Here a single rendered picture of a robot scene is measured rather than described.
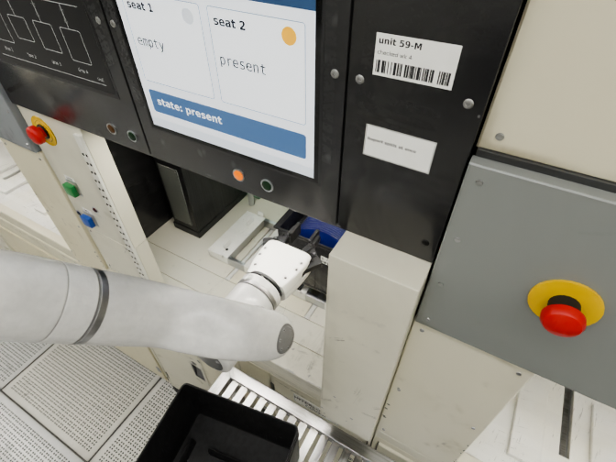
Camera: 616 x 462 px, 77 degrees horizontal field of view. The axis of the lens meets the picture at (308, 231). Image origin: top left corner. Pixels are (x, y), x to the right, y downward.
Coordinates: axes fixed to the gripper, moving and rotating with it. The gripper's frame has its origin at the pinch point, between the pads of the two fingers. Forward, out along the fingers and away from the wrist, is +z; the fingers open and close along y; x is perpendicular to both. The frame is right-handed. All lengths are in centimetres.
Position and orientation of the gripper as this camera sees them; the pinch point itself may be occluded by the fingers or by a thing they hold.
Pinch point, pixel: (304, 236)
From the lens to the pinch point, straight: 81.6
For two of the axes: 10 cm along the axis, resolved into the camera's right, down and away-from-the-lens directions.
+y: 8.7, 3.4, -3.5
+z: 4.9, -6.1, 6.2
